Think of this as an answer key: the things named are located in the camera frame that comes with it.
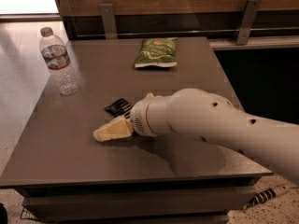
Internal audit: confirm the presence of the black rxbar chocolate bar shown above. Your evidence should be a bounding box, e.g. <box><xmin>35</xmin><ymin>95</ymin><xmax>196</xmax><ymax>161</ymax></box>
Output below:
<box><xmin>105</xmin><ymin>98</ymin><xmax>132</xmax><ymax>119</ymax></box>

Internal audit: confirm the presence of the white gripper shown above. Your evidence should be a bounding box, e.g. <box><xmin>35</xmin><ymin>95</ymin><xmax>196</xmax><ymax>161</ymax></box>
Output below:
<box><xmin>93</xmin><ymin>92</ymin><xmax>156</xmax><ymax>142</ymax></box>

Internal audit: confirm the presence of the black white striped cable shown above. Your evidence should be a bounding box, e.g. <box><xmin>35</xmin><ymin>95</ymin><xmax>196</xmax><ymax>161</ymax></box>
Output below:
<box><xmin>243</xmin><ymin>184</ymin><xmax>291</xmax><ymax>210</ymax></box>

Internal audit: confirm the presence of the wire rack corner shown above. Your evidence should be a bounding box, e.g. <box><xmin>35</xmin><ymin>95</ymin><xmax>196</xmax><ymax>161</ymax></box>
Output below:
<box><xmin>20</xmin><ymin>208</ymin><xmax>38</xmax><ymax>221</ymax></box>

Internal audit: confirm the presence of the clear plastic water bottle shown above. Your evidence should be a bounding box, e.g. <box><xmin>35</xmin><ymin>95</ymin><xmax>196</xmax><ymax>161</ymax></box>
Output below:
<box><xmin>39</xmin><ymin>27</ymin><xmax>79</xmax><ymax>96</ymax></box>

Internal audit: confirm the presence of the metal bracket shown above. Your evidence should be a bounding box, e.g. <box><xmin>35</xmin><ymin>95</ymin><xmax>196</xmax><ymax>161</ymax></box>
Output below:
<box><xmin>235</xmin><ymin>0</ymin><xmax>262</xmax><ymax>46</ymax></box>
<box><xmin>100</xmin><ymin>3</ymin><xmax>118</xmax><ymax>39</ymax></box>

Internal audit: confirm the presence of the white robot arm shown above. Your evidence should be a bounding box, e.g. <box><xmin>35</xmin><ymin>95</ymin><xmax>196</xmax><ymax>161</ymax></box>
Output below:
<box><xmin>93</xmin><ymin>89</ymin><xmax>299</xmax><ymax>184</ymax></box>

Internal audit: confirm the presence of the right metal bracket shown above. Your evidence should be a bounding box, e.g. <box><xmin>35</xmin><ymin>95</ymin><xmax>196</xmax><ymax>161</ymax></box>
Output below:
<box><xmin>235</xmin><ymin>0</ymin><xmax>262</xmax><ymax>46</ymax></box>

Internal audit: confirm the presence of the left metal bracket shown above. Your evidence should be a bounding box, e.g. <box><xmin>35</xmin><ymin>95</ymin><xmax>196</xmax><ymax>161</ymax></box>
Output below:
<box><xmin>100</xmin><ymin>3</ymin><xmax>118</xmax><ymax>39</ymax></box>

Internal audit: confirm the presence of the green jalapeno chip bag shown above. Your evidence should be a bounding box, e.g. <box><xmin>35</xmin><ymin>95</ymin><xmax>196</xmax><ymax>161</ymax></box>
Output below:
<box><xmin>135</xmin><ymin>37</ymin><xmax>178</xmax><ymax>68</ymax></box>

